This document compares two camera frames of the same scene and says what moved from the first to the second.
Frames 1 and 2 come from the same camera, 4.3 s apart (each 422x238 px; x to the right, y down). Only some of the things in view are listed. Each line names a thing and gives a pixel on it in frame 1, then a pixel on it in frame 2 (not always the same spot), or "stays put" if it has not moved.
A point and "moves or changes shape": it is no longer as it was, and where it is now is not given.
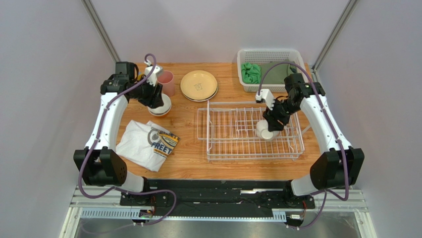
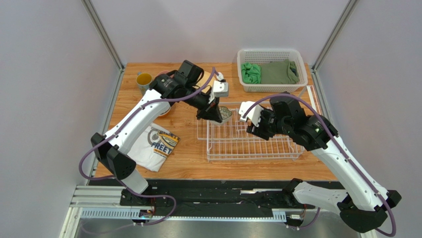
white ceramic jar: x=263 y=132 moves or changes shape
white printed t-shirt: x=147 y=144 stays put
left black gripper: x=153 y=101 → x=209 y=111
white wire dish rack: x=230 y=129 stays put
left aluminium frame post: x=94 y=16 stays put
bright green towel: x=251 y=73 stays put
